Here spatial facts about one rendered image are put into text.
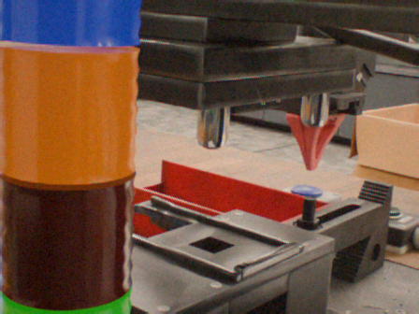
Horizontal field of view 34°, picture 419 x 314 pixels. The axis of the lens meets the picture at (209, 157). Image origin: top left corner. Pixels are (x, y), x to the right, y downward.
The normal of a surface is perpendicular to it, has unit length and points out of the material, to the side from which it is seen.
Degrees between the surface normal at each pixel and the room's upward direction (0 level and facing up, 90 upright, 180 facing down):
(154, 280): 0
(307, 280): 90
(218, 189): 90
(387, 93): 90
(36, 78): 104
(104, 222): 76
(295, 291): 90
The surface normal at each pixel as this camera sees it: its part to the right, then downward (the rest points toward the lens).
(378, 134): -0.72, 0.08
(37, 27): -0.25, 0.44
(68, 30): 0.14, 0.47
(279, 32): 0.76, 0.19
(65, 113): 0.16, 0.00
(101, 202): 0.62, -0.03
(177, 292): 0.06, -0.97
